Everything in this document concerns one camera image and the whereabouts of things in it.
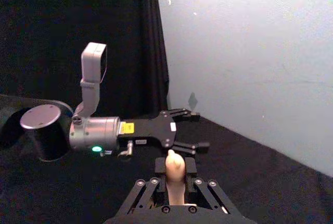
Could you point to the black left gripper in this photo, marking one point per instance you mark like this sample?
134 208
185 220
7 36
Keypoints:
153 130

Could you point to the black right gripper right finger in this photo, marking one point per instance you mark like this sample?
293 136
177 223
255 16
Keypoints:
190 174

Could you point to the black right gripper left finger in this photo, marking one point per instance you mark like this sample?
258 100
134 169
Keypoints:
160 174

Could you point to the small white three-armed plastic piece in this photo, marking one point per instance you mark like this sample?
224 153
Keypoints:
174 174

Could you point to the black table cloth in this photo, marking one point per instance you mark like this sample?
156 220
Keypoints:
260 182

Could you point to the black hanging curtain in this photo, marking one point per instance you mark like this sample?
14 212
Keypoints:
52 26

